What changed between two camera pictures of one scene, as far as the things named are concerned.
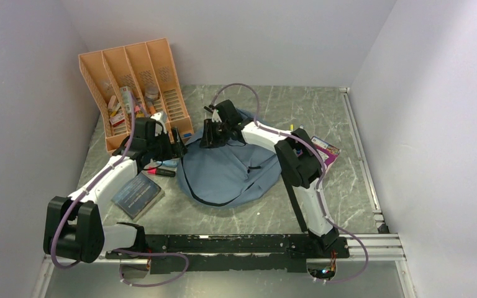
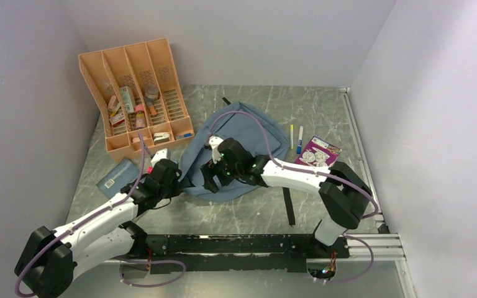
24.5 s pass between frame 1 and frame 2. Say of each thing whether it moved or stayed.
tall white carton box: stayed
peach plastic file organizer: stayed
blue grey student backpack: moved
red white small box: stayed
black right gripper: moved
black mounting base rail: stayed
